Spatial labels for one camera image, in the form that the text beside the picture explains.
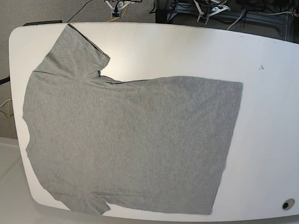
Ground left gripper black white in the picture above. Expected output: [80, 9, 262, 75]
[193, 0, 230, 24]

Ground grey T-shirt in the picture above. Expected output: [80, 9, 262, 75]
[23, 25, 243, 215]

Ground white cable on floor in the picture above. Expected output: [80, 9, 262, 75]
[226, 8, 247, 32]

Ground black table leg post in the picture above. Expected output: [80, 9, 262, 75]
[155, 9, 168, 24]

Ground aluminium frame rail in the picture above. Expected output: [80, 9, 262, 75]
[153, 0, 295, 40]

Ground yellow white cables at left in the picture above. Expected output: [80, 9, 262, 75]
[0, 98, 13, 119]

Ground table cable grommet hole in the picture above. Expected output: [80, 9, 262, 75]
[282, 198, 295, 210]

